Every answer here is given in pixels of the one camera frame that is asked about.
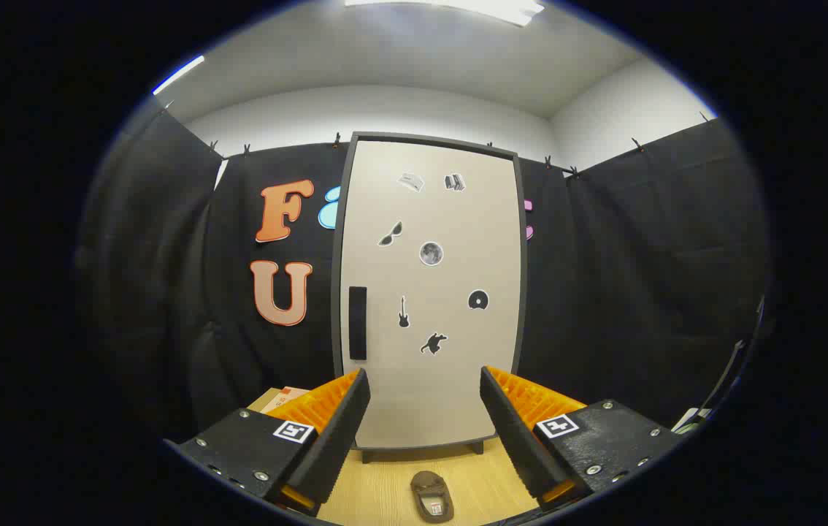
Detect white flat board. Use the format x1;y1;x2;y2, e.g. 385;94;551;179
673;406;713;433

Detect black door handle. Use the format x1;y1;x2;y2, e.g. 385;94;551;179
348;286;368;361

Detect stack of books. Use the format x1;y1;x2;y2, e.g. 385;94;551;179
248;386;311;419

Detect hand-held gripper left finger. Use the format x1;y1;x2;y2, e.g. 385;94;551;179
164;367;372;518

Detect dark grey shoe cabinet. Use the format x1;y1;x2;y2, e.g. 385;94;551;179
330;131;529;465

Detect wide ceiling light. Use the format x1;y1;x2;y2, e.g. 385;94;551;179
345;0;546;28

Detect dark stand frame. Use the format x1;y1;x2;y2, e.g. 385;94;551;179
673;292;769;435

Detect row of small cloth clips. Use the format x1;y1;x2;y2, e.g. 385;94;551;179
161;101;713;180

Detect black backdrop cloth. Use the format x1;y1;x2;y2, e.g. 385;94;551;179
74;110;773;439

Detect brown fuzzy shoe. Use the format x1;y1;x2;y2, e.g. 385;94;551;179
410;471;455;524

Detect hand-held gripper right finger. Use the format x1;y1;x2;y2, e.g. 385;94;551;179
479;365;682;514

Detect narrow ceiling light strip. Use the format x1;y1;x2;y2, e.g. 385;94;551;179
153;55;205;96

